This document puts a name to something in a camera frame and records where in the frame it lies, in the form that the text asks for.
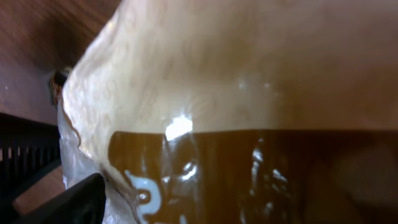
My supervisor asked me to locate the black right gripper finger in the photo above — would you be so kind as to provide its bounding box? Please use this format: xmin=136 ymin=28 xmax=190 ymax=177
xmin=14 ymin=173 xmax=106 ymax=224

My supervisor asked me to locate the brown snack bag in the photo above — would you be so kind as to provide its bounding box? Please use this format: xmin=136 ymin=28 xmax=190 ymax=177
xmin=58 ymin=0 xmax=397 ymax=223

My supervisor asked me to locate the grey plastic shopping basket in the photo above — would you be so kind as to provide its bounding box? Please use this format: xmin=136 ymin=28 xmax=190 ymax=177
xmin=1 ymin=114 xmax=61 ymax=212

